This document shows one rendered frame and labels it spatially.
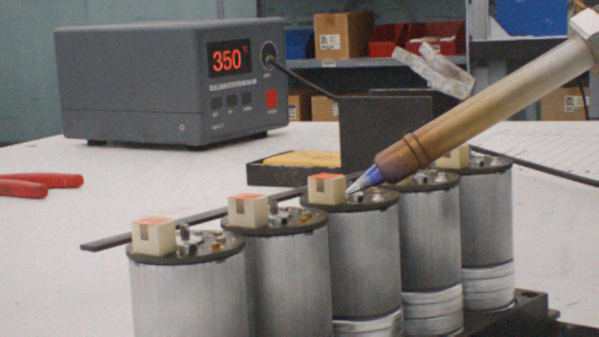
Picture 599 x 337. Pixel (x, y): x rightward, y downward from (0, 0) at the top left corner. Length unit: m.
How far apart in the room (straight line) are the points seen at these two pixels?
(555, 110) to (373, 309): 4.17
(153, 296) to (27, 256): 0.29
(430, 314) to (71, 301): 0.18
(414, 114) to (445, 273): 0.19
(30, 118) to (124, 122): 5.33
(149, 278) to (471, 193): 0.11
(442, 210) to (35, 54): 5.84
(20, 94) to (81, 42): 5.33
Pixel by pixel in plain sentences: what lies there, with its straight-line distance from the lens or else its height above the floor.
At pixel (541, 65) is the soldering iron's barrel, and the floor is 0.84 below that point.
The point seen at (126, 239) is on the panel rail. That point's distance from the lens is 0.23.
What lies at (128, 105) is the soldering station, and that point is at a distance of 0.83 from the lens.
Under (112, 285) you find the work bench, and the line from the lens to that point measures 0.44.
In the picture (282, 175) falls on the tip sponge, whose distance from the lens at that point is 0.63.
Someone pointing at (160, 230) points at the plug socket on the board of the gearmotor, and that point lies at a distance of 0.21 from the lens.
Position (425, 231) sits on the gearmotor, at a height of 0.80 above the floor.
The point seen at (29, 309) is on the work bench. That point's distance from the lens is 0.42.
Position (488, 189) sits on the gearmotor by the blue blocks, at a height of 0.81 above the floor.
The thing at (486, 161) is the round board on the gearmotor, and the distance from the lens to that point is 0.31.
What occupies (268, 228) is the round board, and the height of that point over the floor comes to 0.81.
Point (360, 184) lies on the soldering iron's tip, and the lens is 0.24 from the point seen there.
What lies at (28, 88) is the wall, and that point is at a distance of 6.15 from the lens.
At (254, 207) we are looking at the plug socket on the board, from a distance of 0.23.
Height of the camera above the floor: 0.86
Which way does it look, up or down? 9 degrees down
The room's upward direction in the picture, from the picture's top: 3 degrees counter-clockwise
